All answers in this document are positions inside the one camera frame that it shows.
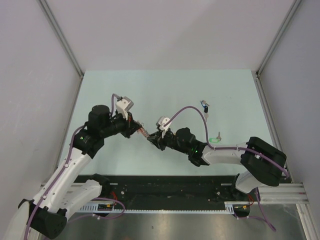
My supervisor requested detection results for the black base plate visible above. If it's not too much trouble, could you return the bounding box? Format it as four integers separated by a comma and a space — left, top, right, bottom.
74, 174, 261, 217

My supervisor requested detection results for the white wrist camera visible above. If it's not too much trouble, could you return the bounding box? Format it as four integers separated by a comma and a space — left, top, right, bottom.
156, 116, 171, 138
115, 96, 134, 120

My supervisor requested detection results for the aluminium corner post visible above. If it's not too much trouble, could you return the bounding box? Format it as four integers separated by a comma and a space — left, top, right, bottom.
255, 0, 304, 76
37, 0, 84, 77

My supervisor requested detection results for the red tag key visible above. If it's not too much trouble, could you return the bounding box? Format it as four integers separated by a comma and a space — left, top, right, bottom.
138, 127, 149, 136

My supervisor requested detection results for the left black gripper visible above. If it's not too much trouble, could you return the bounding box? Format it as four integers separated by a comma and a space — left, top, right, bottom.
100, 110, 142, 138

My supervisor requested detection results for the dark blue tag key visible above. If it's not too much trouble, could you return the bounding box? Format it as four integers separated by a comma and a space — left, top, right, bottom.
200, 100, 210, 122

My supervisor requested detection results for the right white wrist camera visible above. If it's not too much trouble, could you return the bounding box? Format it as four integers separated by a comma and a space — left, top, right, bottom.
156, 116, 171, 138

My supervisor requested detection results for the left aluminium corner post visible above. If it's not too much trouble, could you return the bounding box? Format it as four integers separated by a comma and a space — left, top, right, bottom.
37, 0, 84, 77

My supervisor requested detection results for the right side aluminium rail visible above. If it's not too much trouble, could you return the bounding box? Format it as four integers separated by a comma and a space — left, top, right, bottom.
253, 71, 292, 177

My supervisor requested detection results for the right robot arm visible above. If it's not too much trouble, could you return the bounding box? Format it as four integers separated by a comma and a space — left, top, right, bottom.
147, 127, 288, 201

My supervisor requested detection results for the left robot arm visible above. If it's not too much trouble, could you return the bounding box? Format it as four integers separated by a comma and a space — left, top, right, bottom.
18, 98, 142, 240

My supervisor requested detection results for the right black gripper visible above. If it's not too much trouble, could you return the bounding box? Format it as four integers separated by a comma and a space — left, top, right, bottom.
147, 127, 190, 155

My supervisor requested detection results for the white cable duct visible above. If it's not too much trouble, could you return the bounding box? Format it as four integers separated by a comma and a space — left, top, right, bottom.
74, 201, 237, 215

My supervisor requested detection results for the aluminium frame rail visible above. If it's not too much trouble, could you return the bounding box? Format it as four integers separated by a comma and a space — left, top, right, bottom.
37, 182, 307, 203

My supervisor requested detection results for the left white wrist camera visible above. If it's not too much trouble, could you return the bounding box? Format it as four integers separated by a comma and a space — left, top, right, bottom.
115, 96, 134, 120

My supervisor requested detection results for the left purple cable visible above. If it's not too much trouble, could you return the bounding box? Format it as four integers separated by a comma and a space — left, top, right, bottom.
22, 93, 126, 240

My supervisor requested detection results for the right aluminium corner post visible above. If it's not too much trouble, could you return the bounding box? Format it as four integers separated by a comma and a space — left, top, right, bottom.
255, 0, 304, 76

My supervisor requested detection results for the green tag key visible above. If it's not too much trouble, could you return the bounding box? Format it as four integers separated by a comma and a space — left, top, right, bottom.
209, 132, 222, 144

